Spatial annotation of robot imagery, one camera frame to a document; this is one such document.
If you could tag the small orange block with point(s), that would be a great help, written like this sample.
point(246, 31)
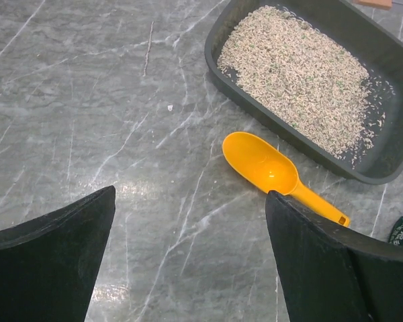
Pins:
point(378, 4)

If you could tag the dark grey litter box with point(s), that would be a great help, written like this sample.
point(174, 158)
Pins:
point(377, 49)

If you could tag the beige cat litter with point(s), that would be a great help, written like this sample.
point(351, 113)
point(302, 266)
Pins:
point(305, 78)

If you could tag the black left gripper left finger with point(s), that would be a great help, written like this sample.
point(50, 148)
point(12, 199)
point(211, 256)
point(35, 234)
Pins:
point(49, 264)

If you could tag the yellow plastic scoop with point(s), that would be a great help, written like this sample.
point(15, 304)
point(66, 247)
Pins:
point(269, 170)

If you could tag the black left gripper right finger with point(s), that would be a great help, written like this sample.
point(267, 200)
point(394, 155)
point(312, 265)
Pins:
point(329, 272)

